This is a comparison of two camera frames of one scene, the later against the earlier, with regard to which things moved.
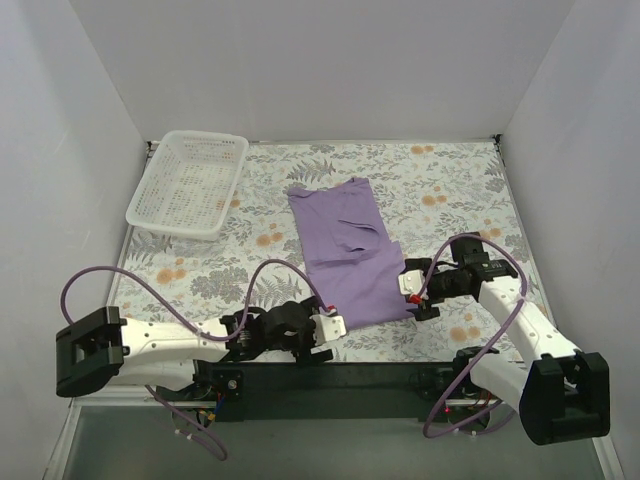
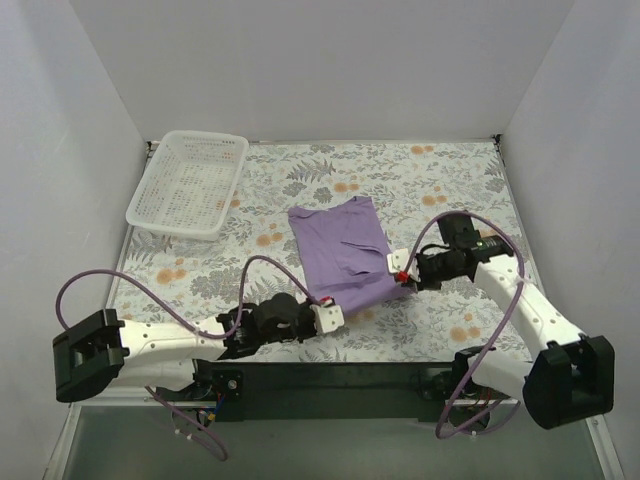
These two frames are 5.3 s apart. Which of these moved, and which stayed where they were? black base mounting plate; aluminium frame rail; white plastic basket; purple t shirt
Moved: purple t shirt
Stayed: aluminium frame rail; white plastic basket; black base mounting plate
